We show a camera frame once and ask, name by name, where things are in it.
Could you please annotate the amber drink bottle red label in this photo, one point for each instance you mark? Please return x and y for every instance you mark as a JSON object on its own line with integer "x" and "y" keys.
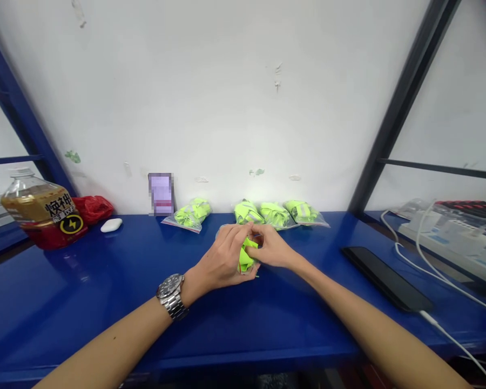
{"x": 40, "y": 210}

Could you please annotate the white power strip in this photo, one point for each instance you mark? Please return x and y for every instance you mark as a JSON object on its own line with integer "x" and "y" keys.
{"x": 453, "y": 243}

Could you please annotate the person's right fingers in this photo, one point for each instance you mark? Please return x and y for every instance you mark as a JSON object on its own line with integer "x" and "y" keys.
{"x": 256, "y": 243}

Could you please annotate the black smartphone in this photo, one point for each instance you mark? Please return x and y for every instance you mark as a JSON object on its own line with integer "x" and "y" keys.
{"x": 384, "y": 277}

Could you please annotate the black metal shelf frame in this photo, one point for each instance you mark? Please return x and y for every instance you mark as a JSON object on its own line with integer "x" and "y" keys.
{"x": 405, "y": 105}

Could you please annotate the person's right hand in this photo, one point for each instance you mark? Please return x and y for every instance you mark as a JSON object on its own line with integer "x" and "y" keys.
{"x": 273, "y": 251}

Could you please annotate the upright phone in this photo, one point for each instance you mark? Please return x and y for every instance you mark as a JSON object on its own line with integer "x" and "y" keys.
{"x": 161, "y": 194}

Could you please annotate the red plastic bag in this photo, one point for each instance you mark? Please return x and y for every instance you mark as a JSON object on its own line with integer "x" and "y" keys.
{"x": 95, "y": 208}

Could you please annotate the white earbuds case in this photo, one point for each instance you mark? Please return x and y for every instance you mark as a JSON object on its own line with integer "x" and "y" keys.
{"x": 111, "y": 225}

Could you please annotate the blue metal shelf frame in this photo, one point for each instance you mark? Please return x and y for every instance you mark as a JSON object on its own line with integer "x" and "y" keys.
{"x": 20, "y": 121}

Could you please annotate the person's left hand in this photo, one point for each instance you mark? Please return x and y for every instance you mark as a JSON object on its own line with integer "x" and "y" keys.
{"x": 218, "y": 259}

